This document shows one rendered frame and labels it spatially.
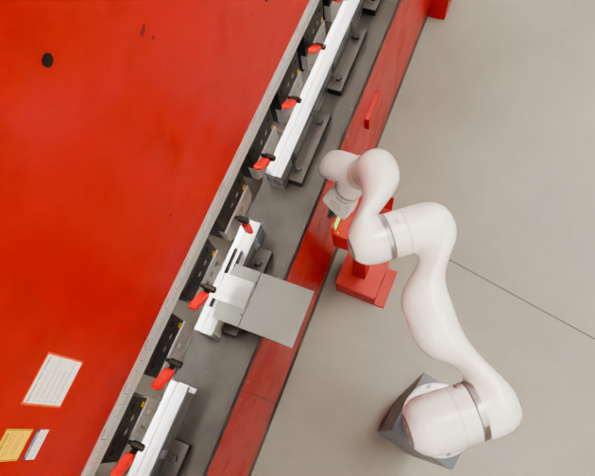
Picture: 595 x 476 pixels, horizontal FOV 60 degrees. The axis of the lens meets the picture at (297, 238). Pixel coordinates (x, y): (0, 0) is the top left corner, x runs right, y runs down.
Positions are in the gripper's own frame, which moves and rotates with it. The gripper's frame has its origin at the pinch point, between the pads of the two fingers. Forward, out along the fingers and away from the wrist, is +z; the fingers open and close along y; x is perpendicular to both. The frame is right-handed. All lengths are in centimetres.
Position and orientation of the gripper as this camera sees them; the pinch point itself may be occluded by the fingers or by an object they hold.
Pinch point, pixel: (332, 212)
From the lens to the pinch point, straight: 174.8
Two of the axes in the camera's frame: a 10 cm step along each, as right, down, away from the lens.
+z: -2.1, 3.7, 9.1
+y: 7.1, 7.0, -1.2
